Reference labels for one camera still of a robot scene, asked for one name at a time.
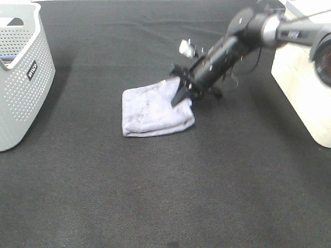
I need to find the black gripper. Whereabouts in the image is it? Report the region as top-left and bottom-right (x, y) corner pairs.
(170, 36), (245, 106)

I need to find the lavender towel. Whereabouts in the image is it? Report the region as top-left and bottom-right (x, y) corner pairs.
(122, 77), (195, 137)

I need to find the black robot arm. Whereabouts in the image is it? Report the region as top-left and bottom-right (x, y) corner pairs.
(170, 7), (330, 106)

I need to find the black table cloth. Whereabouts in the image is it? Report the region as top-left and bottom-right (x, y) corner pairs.
(1, 1), (330, 247)

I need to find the white storage box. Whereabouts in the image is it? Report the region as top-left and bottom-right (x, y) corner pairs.
(271, 1), (330, 148)

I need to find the grey perforated laundry basket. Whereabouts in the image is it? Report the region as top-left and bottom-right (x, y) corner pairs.
(1, 1), (55, 151)

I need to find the blue towel in basket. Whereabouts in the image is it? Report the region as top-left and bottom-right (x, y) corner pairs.
(0, 55), (16, 64)

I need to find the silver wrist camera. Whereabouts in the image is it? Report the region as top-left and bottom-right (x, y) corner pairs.
(178, 39), (199, 58)

